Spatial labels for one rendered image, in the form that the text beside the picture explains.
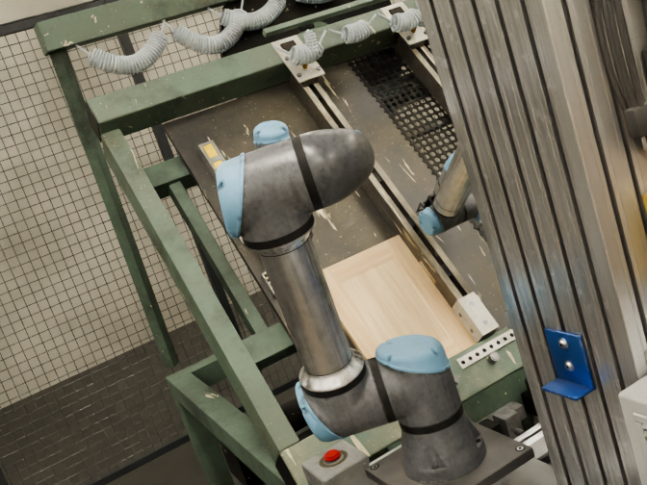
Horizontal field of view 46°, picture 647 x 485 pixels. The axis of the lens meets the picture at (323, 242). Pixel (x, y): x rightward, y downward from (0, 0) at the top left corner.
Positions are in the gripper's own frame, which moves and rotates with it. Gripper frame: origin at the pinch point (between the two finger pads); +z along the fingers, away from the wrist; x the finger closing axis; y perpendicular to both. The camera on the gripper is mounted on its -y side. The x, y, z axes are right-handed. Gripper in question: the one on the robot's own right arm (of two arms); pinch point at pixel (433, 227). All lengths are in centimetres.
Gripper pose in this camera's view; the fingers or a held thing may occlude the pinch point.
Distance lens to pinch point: 235.5
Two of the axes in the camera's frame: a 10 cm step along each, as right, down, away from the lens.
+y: -8.5, 3.8, -3.7
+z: -1.4, 5.1, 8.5
